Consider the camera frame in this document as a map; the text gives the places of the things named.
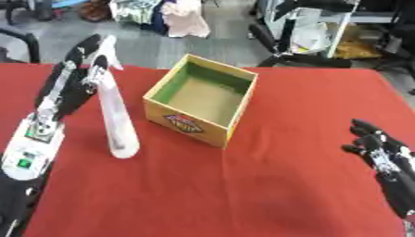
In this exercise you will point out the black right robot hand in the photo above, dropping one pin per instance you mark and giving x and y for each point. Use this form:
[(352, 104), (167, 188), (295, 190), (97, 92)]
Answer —
[(386, 154)]

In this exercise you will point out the white desk with clutter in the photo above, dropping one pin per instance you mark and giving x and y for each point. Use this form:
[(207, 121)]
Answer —
[(351, 24)]

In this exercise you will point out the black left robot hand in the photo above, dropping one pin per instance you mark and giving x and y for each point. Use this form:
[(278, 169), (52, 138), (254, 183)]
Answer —
[(70, 89)]

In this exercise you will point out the pile of clothes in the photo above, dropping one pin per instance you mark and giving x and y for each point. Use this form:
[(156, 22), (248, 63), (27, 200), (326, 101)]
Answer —
[(162, 15)]

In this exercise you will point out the black chair frame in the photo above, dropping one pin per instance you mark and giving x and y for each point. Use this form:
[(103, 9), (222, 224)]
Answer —
[(21, 43)]

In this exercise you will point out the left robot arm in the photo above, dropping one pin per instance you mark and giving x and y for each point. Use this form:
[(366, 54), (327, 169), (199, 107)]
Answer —
[(29, 148)]

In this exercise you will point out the tan cardboard box green inside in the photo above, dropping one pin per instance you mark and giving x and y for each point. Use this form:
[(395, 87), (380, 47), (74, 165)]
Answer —
[(202, 102)]

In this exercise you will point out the white spray bottle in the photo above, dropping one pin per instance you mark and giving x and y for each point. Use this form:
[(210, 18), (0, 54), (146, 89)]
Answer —
[(116, 117)]

